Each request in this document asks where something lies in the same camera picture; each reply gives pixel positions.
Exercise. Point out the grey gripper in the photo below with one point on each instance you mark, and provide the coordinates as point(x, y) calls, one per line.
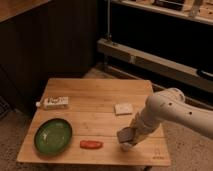
point(126, 135)

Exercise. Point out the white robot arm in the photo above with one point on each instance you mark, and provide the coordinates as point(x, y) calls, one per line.
point(169, 105)

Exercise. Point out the red chili pepper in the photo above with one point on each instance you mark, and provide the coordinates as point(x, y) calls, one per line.
point(90, 144)

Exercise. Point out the wooden table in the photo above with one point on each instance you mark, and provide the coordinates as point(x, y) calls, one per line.
point(91, 114)

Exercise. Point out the green bowl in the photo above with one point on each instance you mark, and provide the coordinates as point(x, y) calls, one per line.
point(53, 137)

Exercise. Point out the white tube with label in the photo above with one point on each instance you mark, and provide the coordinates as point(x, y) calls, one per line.
point(50, 103)

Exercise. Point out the metal shelf rail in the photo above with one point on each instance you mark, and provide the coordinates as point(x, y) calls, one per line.
point(164, 67)

